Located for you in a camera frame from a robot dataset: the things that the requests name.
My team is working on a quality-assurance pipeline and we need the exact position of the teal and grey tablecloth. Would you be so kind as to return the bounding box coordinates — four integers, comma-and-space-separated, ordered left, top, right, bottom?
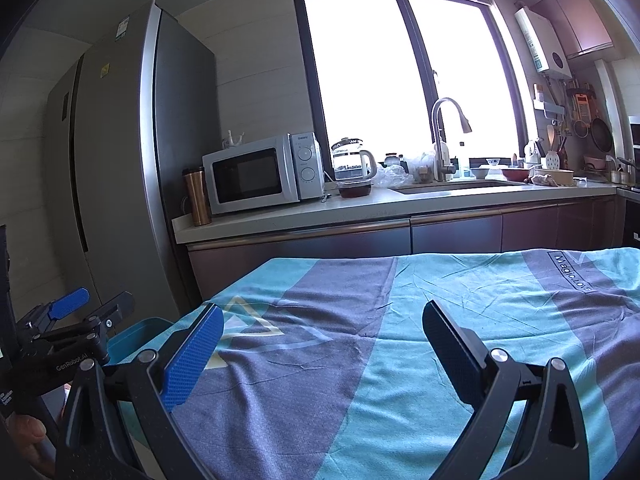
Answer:
117, 247, 640, 480

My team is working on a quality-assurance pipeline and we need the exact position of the white microwave oven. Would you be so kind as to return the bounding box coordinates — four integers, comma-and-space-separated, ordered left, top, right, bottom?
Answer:
202, 132, 325, 216

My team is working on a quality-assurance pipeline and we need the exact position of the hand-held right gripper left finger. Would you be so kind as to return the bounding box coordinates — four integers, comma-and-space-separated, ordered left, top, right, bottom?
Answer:
55, 304, 226, 480

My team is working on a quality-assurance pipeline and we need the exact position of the clear plastic bag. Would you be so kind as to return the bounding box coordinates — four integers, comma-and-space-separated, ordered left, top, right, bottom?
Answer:
375, 152, 436, 188

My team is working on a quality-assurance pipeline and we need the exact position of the steel kitchen faucet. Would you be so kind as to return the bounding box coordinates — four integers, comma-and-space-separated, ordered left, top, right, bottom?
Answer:
431, 97, 472, 182

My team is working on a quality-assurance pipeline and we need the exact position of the white wall water heater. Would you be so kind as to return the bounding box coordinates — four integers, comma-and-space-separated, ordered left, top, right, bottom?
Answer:
515, 6, 572, 80

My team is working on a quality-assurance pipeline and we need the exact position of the large kitchen window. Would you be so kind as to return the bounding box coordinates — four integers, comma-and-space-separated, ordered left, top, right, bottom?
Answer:
294, 0, 531, 181

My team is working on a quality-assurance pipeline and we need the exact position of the kitchen sink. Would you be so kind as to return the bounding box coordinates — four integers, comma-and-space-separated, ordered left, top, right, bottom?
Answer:
395, 180, 526, 195

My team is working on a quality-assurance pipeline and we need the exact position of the glass electric kettle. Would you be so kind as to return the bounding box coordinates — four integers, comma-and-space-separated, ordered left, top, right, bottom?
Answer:
331, 137, 378, 184

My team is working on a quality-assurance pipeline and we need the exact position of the copper travel tumbler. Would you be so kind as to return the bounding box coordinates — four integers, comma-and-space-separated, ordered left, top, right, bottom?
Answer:
182, 167, 213, 227

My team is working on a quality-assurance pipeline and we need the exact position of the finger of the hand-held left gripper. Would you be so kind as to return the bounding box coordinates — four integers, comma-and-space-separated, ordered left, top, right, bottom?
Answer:
60, 291, 137, 363
15, 287, 92, 336

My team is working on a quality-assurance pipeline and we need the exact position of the pink wall cabinet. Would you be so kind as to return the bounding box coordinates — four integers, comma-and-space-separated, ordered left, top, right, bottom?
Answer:
530, 0, 615, 58

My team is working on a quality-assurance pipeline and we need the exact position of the teal plastic bin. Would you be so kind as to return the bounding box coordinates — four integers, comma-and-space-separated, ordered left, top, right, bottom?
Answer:
107, 317, 173, 366

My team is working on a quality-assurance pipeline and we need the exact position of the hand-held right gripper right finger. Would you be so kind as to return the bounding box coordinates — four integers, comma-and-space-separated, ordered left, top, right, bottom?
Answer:
422, 300, 592, 480

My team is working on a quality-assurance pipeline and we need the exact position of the silver refrigerator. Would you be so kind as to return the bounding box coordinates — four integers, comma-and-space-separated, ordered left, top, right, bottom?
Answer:
42, 0, 218, 311

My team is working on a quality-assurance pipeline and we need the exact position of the black frying pan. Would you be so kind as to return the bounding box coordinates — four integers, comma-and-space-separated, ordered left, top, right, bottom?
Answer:
591, 117, 613, 153

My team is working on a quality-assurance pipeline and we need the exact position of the dark kitchen base cabinet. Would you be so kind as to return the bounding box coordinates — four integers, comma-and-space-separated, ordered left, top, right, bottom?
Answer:
187, 195, 621, 301

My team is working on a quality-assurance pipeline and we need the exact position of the black built-in oven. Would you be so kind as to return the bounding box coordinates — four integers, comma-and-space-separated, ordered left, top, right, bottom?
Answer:
617, 115, 640, 248

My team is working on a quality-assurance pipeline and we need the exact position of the person's left hand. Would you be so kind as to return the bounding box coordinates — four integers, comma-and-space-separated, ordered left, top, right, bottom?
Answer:
0, 412, 57, 480

